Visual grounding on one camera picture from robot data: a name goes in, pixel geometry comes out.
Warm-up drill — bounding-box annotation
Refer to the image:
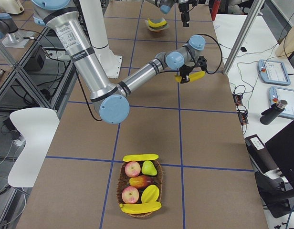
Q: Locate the blue teach pendant far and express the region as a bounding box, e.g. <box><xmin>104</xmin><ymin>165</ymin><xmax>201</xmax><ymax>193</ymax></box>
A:
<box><xmin>258</xmin><ymin>59</ymin><xmax>291</xmax><ymax>86</ymax></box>

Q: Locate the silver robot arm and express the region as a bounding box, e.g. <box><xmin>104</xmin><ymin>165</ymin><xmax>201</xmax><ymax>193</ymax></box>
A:
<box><xmin>33</xmin><ymin>0</ymin><xmax>206</xmax><ymax>124</ymax></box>
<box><xmin>147</xmin><ymin>0</ymin><xmax>198</xmax><ymax>27</ymax></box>

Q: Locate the pink apple far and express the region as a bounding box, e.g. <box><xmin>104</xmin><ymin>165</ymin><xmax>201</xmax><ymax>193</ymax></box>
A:
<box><xmin>125</xmin><ymin>161</ymin><xmax>141</xmax><ymax>177</ymax></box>

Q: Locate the pink apple near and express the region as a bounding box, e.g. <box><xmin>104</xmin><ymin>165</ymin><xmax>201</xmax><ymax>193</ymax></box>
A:
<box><xmin>122</xmin><ymin>186</ymin><xmax>139</xmax><ymax>204</ymax></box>

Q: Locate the aluminium frame post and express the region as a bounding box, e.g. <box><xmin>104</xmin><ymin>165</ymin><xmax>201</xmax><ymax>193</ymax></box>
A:
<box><xmin>223</xmin><ymin>0</ymin><xmax>265</xmax><ymax>75</ymax></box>

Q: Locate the brown wicker basket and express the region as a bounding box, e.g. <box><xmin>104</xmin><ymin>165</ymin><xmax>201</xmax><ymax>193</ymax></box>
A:
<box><xmin>116</xmin><ymin>160</ymin><xmax>163</xmax><ymax>218</ymax></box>

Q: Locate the black monitor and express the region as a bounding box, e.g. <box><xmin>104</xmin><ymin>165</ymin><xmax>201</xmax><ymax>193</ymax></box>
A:
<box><xmin>265</xmin><ymin>120</ymin><xmax>294</xmax><ymax>185</ymax></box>

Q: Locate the grey orange square plate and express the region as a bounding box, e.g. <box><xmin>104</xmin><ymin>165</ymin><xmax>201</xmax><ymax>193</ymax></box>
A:
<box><xmin>145</xmin><ymin>18</ymin><xmax>169</xmax><ymax>32</ymax></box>

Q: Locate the pink apple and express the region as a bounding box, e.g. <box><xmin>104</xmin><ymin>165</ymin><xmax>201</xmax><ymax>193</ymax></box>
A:
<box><xmin>125</xmin><ymin>161</ymin><xmax>141</xmax><ymax>177</ymax></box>
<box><xmin>122</xmin><ymin>186</ymin><xmax>139</xmax><ymax>204</ymax></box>

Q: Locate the red yellow mango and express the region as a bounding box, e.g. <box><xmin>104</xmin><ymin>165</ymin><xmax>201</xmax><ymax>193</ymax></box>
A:
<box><xmin>129</xmin><ymin>175</ymin><xmax>154</xmax><ymax>189</ymax></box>

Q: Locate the black label printer box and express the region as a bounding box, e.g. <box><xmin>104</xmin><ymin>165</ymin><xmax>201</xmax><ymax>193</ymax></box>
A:
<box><xmin>245</xmin><ymin>135</ymin><xmax>281</xmax><ymax>173</ymax></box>

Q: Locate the blue teach pendant near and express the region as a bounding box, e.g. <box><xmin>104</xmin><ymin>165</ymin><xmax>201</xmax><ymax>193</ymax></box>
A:
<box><xmin>269</xmin><ymin>86</ymin><xmax>294</xmax><ymax>119</ymax></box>

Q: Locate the yellow starfruit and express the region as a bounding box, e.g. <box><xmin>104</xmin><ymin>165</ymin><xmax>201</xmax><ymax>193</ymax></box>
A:
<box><xmin>141</xmin><ymin>185</ymin><xmax>159</xmax><ymax>203</ymax></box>

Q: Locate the blue teach pendant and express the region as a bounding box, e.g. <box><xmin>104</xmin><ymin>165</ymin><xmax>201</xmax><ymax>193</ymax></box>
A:
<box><xmin>269</xmin><ymin>86</ymin><xmax>294</xmax><ymax>119</ymax></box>
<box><xmin>258</xmin><ymin>59</ymin><xmax>291</xmax><ymax>86</ymax></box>

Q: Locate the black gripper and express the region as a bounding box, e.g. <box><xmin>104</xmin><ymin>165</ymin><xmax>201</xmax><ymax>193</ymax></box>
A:
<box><xmin>179</xmin><ymin>56</ymin><xmax>207</xmax><ymax>77</ymax></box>
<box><xmin>178</xmin><ymin>0</ymin><xmax>197</xmax><ymax>27</ymax></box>

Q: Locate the green pear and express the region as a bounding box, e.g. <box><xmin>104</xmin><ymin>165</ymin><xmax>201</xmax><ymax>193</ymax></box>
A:
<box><xmin>141</xmin><ymin>160</ymin><xmax>158</xmax><ymax>176</ymax></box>

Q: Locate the yellow banana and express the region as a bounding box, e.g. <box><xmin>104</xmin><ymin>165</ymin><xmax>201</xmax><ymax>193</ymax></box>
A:
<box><xmin>123</xmin><ymin>154</ymin><xmax>159</xmax><ymax>162</ymax></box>
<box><xmin>119</xmin><ymin>201</ymin><xmax>162</xmax><ymax>214</ymax></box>
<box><xmin>175</xmin><ymin>71</ymin><xmax>205</xmax><ymax>83</ymax></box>
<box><xmin>147</xmin><ymin>18</ymin><xmax>167</xmax><ymax>28</ymax></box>

